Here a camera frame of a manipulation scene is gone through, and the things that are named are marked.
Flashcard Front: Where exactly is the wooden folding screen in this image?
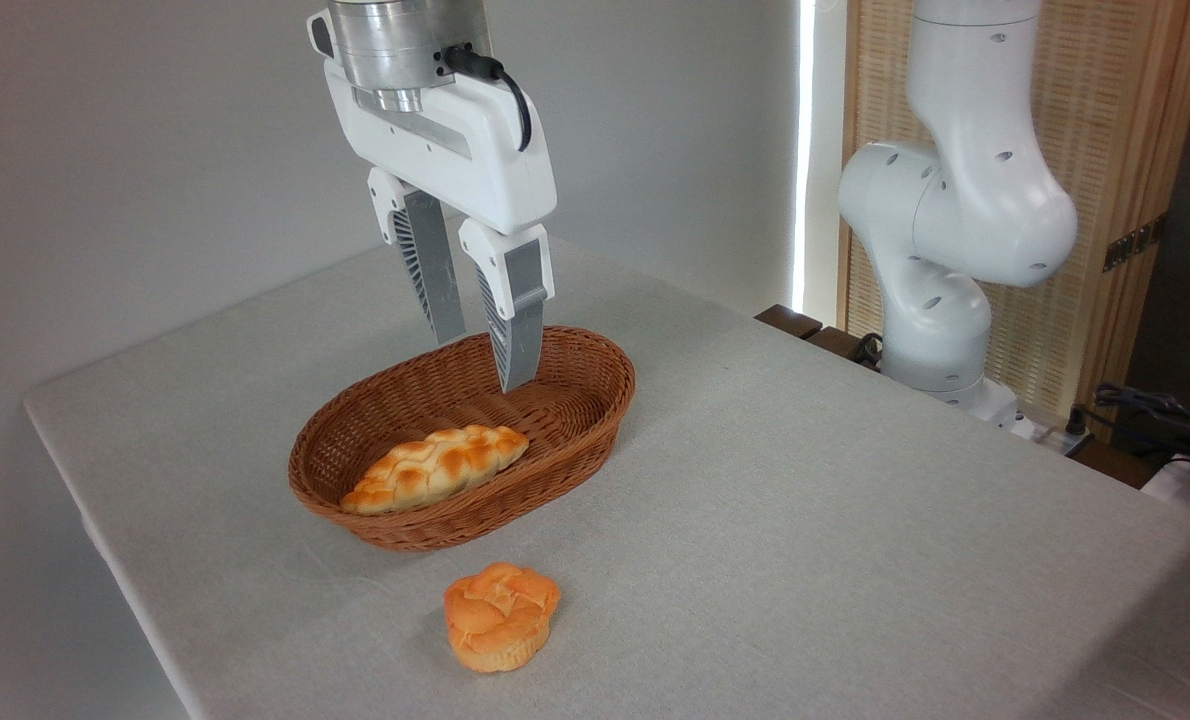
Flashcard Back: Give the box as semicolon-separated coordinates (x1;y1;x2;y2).
838;0;1190;443

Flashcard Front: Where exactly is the brown wicker oval basket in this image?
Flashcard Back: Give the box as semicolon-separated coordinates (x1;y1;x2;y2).
288;325;637;553

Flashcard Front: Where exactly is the metal screen hinge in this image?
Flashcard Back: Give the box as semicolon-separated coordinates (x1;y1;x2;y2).
1102;218;1168;273

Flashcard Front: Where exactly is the long braided bread loaf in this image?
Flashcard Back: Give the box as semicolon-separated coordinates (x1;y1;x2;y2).
340;425;531;517

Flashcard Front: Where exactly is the grey tablecloth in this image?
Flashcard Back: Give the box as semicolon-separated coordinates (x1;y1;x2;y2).
22;225;1190;720

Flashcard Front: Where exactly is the black cable bundle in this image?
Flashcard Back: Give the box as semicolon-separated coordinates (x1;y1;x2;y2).
1093;382;1190;473

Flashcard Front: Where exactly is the dark wooden furniture piece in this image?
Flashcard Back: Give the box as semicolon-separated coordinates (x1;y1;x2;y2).
754;304;882;373

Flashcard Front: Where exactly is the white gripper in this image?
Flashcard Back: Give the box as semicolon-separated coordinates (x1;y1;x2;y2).
323;58;559;395

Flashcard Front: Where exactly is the round orange bread bun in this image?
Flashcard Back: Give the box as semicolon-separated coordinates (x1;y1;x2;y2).
443;562;563;674

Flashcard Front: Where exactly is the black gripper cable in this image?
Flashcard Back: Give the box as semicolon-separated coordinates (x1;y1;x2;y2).
435;44;535;154

